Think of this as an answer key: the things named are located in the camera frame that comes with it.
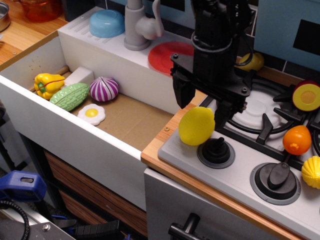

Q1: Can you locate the light blue microwave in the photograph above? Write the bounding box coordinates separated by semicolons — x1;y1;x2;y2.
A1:
254;0;320;71

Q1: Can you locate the black braided cable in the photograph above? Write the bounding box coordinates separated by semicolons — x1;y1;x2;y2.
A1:
0;199;32;240

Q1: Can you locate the grey toy faucet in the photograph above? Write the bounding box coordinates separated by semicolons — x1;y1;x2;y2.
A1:
124;0;165;51

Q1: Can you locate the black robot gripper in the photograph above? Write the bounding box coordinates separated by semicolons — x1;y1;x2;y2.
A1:
170;37;250;128

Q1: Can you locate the left black stove knob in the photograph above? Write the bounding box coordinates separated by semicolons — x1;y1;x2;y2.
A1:
197;137;236;169

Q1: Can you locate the black stove knob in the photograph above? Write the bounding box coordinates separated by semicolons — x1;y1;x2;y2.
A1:
250;162;301;206
197;137;236;169

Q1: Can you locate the red plastic plate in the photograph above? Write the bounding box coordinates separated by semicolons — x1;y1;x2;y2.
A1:
148;41;194;76

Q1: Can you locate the light blue wall cabinet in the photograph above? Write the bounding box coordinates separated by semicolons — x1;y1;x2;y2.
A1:
143;0;198;26

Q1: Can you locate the right black stove knob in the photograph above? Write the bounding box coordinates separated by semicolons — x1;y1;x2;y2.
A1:
250;162;301;206

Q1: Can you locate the light blue plastic bowl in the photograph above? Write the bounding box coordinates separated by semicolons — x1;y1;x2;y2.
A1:
89;9;125;38

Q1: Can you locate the orange transparent container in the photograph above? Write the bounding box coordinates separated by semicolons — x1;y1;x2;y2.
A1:
18;0;63;23

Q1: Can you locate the white toy block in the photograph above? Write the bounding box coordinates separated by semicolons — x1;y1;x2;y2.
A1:
64;66;95;86

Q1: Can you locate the orange toy fruit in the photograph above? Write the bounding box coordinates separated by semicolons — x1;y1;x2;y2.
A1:
282;125;312;156

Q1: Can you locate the blue clamp handle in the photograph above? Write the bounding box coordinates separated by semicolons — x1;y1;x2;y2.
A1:
0;170;47;202

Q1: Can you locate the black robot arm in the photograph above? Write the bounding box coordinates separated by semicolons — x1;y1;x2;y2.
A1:
170;0;252;129

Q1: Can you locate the metal pot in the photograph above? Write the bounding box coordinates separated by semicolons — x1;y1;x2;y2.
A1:
0;1;11;32

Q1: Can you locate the toy fried egg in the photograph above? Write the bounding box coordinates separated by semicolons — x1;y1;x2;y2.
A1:
77;103;106;126

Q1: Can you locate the yellow toy bell pepper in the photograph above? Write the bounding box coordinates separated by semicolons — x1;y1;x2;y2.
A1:
34;73;66;100

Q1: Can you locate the metal oven door handle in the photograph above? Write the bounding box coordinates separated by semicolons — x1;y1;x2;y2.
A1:
168;213;207;240

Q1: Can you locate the purple striped toy onion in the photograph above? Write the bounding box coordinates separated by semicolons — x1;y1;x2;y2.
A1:
89;76;119;102

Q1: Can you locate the yellow toy potato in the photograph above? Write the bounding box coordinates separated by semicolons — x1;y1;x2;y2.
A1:
237;52;265;72

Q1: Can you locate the green toy bitter gourd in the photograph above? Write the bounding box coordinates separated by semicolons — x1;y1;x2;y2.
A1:
49;82;90;112

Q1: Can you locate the yellow toy lemon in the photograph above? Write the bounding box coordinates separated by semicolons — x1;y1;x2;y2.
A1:
178;106;216;146

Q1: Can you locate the grey toy stove top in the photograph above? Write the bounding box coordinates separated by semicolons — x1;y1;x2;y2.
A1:
157;66;320;240

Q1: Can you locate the black stove grate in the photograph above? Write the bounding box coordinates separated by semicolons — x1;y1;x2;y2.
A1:
211;68;317;170

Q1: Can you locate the white toy sink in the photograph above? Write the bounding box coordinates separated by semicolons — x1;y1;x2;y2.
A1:
0;10;180;210

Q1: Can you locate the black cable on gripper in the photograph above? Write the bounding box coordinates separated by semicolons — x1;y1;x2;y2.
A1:
191;32;255;72

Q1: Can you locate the halved toy peach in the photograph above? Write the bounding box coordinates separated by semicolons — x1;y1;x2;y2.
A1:
292;80;320;112

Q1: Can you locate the yellow toy corn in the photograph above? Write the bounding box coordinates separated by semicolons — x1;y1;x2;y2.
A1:
301;156;320;190

